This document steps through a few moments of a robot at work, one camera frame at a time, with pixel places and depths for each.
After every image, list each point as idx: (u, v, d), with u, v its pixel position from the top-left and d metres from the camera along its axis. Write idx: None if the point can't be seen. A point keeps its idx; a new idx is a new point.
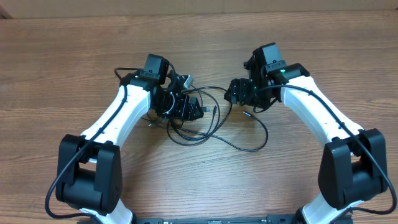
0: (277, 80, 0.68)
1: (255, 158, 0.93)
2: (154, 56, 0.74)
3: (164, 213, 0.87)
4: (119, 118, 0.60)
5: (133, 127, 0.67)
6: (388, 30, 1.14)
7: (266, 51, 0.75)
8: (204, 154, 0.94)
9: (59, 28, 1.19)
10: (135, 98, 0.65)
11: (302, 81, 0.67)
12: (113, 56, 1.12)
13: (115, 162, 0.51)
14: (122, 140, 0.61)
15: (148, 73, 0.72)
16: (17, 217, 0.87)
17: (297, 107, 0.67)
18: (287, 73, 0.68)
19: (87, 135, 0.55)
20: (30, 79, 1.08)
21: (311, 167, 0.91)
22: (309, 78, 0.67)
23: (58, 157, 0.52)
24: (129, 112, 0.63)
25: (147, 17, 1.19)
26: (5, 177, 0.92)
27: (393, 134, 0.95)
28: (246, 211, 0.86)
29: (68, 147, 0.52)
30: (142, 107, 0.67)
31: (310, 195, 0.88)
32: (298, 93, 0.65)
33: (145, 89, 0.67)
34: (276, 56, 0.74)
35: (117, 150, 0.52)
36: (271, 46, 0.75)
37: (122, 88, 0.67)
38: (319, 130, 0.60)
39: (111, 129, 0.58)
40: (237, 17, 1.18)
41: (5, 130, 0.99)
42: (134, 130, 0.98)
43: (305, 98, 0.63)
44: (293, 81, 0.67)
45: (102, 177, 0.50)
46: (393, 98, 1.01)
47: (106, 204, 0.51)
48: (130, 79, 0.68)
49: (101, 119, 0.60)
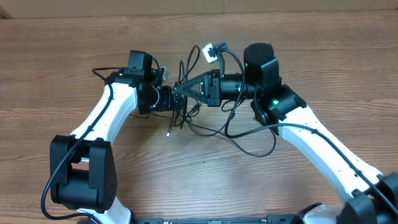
0: (272, 116, 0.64)
1: (255, 158, 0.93)
2: (136, 51, 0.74)
3: (164, 213, 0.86)
4: (107, 116, 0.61)
5: (122, 124, 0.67)
6: (388, 30, 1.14)
7: (265, 71, 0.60)
8: (204, 154, 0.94)
9: (59, 28, 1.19)
10: (121, 95, 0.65)
11: (303, 117, 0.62)
12: (113, 56, 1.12)
13: (107, 158, 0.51)
14: (112, 137, 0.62)
15: (132, 70, 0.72)
16: (17, 217, 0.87)
17: (304, 150, 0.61)
18: (280, 104, 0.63)
19: (78, 135, 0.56)
20: (30, 79, 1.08)
21: (310, 167, 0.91)
22: (306, 109, 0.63)
23: (50, 158, 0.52)
24: (115, 109, 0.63)
25: (147, 17, 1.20)
26: (5, 177, 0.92)
27: (394, 134, 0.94)
28: (246, 211, 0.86)
29: (59, 147, 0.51)
30: (129, 103, 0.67)
31: (311, 195, 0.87)
32: (299, 132, 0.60)
33: (130, 86, 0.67)
34: (273, 75, 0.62)
35: (108, 145, 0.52)
36: (272, 63, 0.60)
37: (107, 86, 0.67)
38: (334, 179, 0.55)
39: (99, 127, 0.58)
40: (237, 17, 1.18)
41: (5, 130, 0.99)
42: (134, 131, 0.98)
43: (306, 137, 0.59)
44: (291, 116, 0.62)
45: (96, 173, 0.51)
46: (394, 98, 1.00)
47: (102, 201, 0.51)
48: (115, 79, 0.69)
49: (89, 119, 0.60)
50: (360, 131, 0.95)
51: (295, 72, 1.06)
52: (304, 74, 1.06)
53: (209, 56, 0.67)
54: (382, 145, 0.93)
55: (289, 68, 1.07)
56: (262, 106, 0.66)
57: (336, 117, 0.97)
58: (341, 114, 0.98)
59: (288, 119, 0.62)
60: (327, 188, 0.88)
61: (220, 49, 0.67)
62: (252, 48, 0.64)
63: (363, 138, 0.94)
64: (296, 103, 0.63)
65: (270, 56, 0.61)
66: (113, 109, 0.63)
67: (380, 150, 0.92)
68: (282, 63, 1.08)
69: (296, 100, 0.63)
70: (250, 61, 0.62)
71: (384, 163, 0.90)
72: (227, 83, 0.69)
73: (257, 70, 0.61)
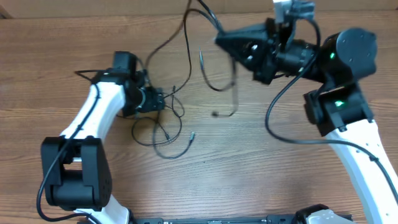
0: (329, 118, 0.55)
1: (255, 158, 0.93)
2: (120, 52, 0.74)
3: (164, 213, 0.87)
4: (96, 114, 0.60)
5: (111, 122, 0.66)
6: (388, 30, 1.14)
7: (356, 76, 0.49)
8: (204, 154, 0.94)
9: (59, 28, 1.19)
10: (107, 93, 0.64)
11: (365, 136, 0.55)
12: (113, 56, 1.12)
13: (99, 155, 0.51)
14: (102, 134, 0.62)
15: (117, 69, 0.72)
16: (18, 217, 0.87)
17: (350, 167, 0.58)
18: (346, 109, 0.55)
19: (67, 135, 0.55)
20: (30, 79, 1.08)
21: (310, 167, 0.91)
22: (372, 123, 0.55)
23: (41, 160, 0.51)
24: (104, 106, 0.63)
25: (147, 17, 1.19)
26: (5, 177, 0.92)
27: (393, 134, 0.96)
28: (246, 211, 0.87)
29: (49, 148, 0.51)
30: (117, 101, 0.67)
31: (311, 195, 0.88)
32: (357, 153, 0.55)
33: (117, 84, 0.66)
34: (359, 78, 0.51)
35: (98, 142, 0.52)
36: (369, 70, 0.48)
37: (93, 86, 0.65)
38: (374, 215, 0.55)
39: (89, 126, 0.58)
40: (237, 17, 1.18)
41: (5, 130, 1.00)
42: (134, 131, 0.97)
43: (362, 162, 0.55)
44: (352, 127, 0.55)
45: (89, 172, 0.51)
46: (393, 98, 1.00)
47: (98, 198, 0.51)
48: (101, 78, 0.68)
49: (78, 118, 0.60)
50: None
51: None
52: None
53: (279, 15, 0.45)
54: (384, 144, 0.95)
55: None
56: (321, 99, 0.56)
57: None
58: None
59: (347, 131, 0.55)
60: (327, 188, 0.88)
61: (299, 13, 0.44)
62: (354, 33, 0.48)
63: None
64: (361, 111, 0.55)
65: (370, 61, 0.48)
66: (101, 107, 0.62)
67: None
68: None
69: (363, 109, 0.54)
70: (342, 61, 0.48)
71: None
72: (290, 55, 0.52)
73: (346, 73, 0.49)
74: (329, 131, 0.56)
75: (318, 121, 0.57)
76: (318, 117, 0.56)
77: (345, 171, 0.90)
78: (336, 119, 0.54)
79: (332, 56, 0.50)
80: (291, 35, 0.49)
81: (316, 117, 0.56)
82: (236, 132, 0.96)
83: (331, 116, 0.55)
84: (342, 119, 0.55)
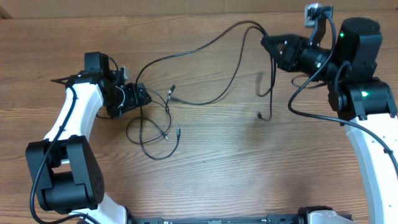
0: (351, 104, 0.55)
1: (255, 158, 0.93)
2: (90, 53, 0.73)
3: (163, 213, 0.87)
4: (75, 114, 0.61)
5: (93, 121, 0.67)
6: (387, 30, 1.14)
7: (362, 45, 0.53)
8: (204, 154, 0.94)
9: (59, 28, 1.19)
10: (85, 94, 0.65)
11: (384, 127, 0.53)
12: (113, 56, 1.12)
13: (87, 152, 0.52)
14: (86, 133, 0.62)
15: (91, 70, 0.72)
16: (17, 217, 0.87)
17: (360, 157, 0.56)
18: (370, 98, 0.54)
19: (51, 138, 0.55)
20: (30, 79, 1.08)
21: (310, 166, 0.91)
22: (393, 119, 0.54)
23: (28, 166, 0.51)
24: (83, 106, 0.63)
25: (147, 17, 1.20)
26: (5, 177, 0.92)
27: None
28: (246, 211, 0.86)
29: (34, 154, 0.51)
30: (95, 100, 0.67)
31: (311, 195, 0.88)
32: (372, 142, 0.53)
33: (92, 84, 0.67)
34: (371, 55, 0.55)
35: (83, 140, 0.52)
36: (374, 37, 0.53)
37: (69, 89, 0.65)
38: (375, 206, 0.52)
39: (71, 126, 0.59)
40: (237, 17, 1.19)
41: (5, 130, 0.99)
42: (134, 131, 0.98)
43: (376, 152, 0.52)
44: (374, 119, 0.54)
45: (79, 170, 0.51)
46: (394, 98, 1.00)
47: (92, 195, 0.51)
48: (74, 81, 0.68)
49: (58, 121, 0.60)
50: None
51: None
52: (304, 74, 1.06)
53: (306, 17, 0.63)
54: None
55: None
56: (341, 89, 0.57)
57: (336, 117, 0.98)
58: None
59: (367, 121, 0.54)
60: (328, 188, 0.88)
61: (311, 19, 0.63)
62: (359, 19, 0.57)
63: None
64: (385, 105, 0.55)
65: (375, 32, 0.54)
66: (79, 107, 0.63)
67: None
68: None
69: (388, 102, 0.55)
70: (348, 28, 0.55)
71: None
72: (310, 51, 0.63)
73: (355, 43, 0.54)
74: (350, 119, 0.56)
75: (340, 108, 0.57)
76: (340, 103, 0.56)
77: (345, 171, 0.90)
78: (359, 107, 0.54)
79: (342, 36, 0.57)
80: (315, 31, 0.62)
81: (339, 101, 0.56)
82: (236, 132, 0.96)
83: (354, 102, 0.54)
84: (364, 108, 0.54)
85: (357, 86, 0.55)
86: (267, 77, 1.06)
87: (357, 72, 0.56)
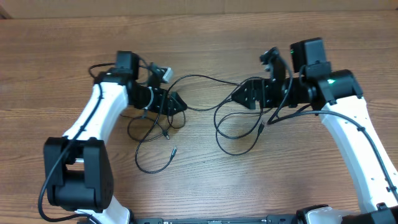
0: (319, 93, 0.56)
1: (255, 158, 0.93)
2: (123, 51, 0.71)
3: (163, 213, 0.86)
4: (97, 117, 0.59)
5: (115, 122, 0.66)
6: (387, 30, 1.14)
7: (310, 47, 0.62)
8: (204, 154, 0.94)
9: (59, 28, 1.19)
10: (111, 94, 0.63)
11: (353, 109, 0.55)
12: (113, 56, 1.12)
13: (102, 157, 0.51)
14: (106, 135, 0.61)
15: (121, 69, 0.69)
16: (17, 217, 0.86)
17: (338, 139, 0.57)
18: (337, 84, 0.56)
19: (69, 136, 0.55)
20: (30, 80, 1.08)
21: (310, 167, 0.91)
22: (361, 101, 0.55)
23: (43, 162, 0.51)
24: (106, 107, 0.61)
25: (147, 17, 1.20)
26: (5, 177, 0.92)
27: (393, 134, 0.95)
28: (246, 211, 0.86)
29: (50, 149, 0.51)
30: (120, 101, 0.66)
31: (311, 195, 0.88)
32: (345, 124, 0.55)
33: (120, 84, 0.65)
34: (321, 55, 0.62)
35: (101, 144, 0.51)
36: (316, 42, 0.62)
37: (96, 86, 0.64)
38: (361, 184, 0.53)
39: (91, 127, 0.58)
40: (236, 17, 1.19)
41: (5, 130, 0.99)
42: (134, 130, 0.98)
43: (351, 132, 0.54)
44: (343, 102, 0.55)
45: (92, 173, 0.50)
46: (393, 98, 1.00)
47: (100, 200, 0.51)
48: (103, 78, 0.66)
49: (81, 119, 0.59)
50: None
51: None
52: None
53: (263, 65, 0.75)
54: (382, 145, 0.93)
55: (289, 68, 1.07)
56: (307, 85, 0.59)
57: None
58: None
59: (337, 105, 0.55)
60: (328, 188, 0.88)
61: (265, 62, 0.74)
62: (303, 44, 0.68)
63: None
64: (352, 89, 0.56)
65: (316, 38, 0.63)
66: (104, 108, 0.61)
67: None
68: None
69: (353, 86, 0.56)
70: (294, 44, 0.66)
71: None
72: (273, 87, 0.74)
73: (302, 49, 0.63)
74: (323, 107, 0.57)
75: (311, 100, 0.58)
76: (310, 95, 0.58)
77: (345, 171, 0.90)
78: (328, 94, 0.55)
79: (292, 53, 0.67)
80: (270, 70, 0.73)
81: (308, 93, 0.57)
82: (236, 132, 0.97)
83: (322, 90, 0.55)
84: (333, 95, 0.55)
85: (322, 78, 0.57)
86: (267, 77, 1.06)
87: (316, 71, 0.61)
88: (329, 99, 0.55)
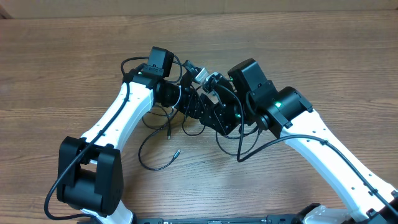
0: (272, 118, 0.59)
1: (255, 158, 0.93)
2: (157, 49, 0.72)
3: (163, 213, 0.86)
4: (120, 120, 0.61)
5: (135, 126, 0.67)
6: (388, 30, 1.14)
7: (247, 73, 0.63)
8: (204, 155, 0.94)
9: (60, 28, 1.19)
10: (137, 97, 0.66)
11: (309, 126, 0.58)
12: (113, 56, 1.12)
13: (115, 167, 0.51)
14: (124, 140, 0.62)
15: (152, 67, 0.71)
16: (17, 217, 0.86)
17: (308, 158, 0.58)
18: (285, 106, 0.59)
19: (88, 139, 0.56)
20: (30, 79, 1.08)
21: (308, 167, 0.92)
22: (313, 112, 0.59)
23: (60, 158, 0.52)
24: (130, 111, 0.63)
25: (147, 17, 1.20)
26: (5, 177, 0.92)
27: (394, 134, 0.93)
28: (246, 211, 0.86)
29: (68, 149, 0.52)
30: (144, 105, 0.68)
31: (311, 195, 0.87)
32: (308, 142, 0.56)
33: (148, 88, 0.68)
34: (259, 77, 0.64)
35: (117, 154, 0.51)
36: (250, 66, 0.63)
37: (125, 85, 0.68)
38: (345, 195, 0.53)
39: (111, 131, 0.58)
40: (237, 17, 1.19)
41: (5, 130, 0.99)
42: (135, 131, 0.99)
43: (317, 149, 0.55)
44: (296, 122, 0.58)
45: (102, 180, 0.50)
46: (393, 98, 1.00)
47: (107, 206, 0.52)
48: (133, 77, 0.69)
49: (102, 121, 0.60)
50: (360, 131, 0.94)
51: (296, 72, 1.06)
52: (305, 74, 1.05)
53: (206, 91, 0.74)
54: (382, 145, 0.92)
55: (289, 67, 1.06)
56: (259, 112, 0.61)
57: (336, 117, 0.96)
58: (341, 114, 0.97)
59: (293, 126, 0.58)
60: (327, 188, 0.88)
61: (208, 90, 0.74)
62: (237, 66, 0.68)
63: (363, 137, 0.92)
64: (300, 104, 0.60)
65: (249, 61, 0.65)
66: (127, 111, 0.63)
67: (380, 150, 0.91)
68: (283, 63, 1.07)
69: (300, 100, 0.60)
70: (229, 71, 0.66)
71: (384, 163, 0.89)
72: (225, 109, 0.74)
73: (240, 76, 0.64)
74: (280, 131, 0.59)
75: (268, 126, 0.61)
76: (265, 122, 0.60)
77: None
78: (280, 118, 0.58)
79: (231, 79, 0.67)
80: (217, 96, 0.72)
81: (263, 121, 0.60)
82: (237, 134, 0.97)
83: (273, 116, 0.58)
84: (285, 117, 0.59)
85: (270, 102, 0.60)
86: (267, 76, 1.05)
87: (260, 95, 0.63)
88: (282, 122, 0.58)
